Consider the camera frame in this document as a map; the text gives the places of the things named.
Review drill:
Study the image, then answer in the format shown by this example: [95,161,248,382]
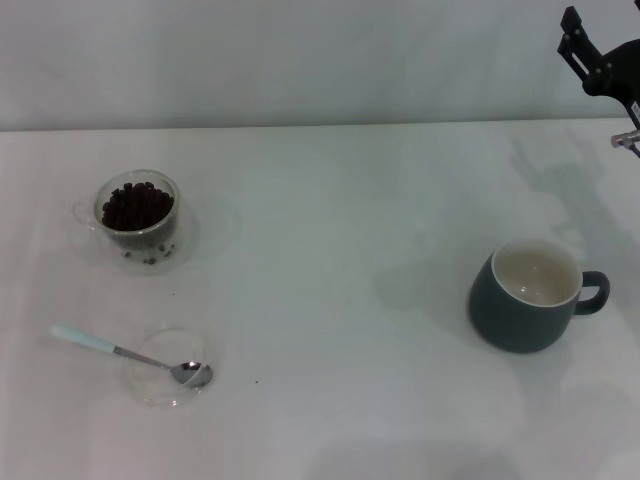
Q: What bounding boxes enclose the small scattered coffee bean bits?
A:
[121,241,180,265]

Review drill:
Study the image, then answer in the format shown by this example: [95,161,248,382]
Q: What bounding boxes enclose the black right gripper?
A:
[557,5,640,121]

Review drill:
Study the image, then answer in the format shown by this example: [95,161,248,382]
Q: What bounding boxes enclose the clear double-wall glass cup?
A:
[72,168,181,251]

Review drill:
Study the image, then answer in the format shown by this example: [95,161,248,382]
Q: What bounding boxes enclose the blue-handled metal spoon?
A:
[50,323,215,390]

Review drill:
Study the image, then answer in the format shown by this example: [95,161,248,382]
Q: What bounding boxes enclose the clear glass saucer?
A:
[74,197,199,277]
[123,323,214,409]

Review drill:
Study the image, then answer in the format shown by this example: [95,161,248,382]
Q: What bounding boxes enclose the dark green ceramic mug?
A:
[468,238,612,355]

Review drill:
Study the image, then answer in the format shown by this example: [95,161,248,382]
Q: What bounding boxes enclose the silver cable connector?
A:
[609,128,640,159]

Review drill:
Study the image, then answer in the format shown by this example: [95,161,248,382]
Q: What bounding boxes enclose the pile of coffee beans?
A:
[101,182,176,232]

